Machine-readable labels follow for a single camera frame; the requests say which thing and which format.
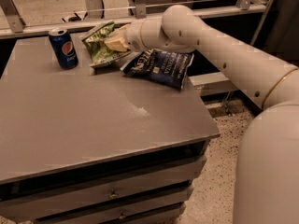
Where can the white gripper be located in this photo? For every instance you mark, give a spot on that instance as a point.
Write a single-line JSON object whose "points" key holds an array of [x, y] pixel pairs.
{"points": [[134, 34]]}

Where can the green jalapeno chip bag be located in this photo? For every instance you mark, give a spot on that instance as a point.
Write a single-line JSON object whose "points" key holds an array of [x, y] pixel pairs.
{"points": [[94, 41]]}

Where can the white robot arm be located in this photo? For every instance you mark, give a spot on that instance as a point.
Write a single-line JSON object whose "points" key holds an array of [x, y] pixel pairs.
{"points": [[267, 168]]}

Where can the blue kettle chip bag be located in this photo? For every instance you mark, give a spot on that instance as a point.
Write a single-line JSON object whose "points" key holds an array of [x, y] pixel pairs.
{"points": [[164, 67]]}

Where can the blue pepsi can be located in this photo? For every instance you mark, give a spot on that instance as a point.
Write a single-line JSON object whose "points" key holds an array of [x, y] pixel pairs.
{"points": [[63, 48]]}

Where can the grey metal railing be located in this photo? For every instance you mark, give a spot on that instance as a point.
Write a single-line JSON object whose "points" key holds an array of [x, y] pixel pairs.
{"points": [[27, 18]]}

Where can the grey drawer cabinet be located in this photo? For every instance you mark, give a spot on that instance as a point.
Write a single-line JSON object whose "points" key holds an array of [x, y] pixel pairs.
{"points": [[59, 183]]}

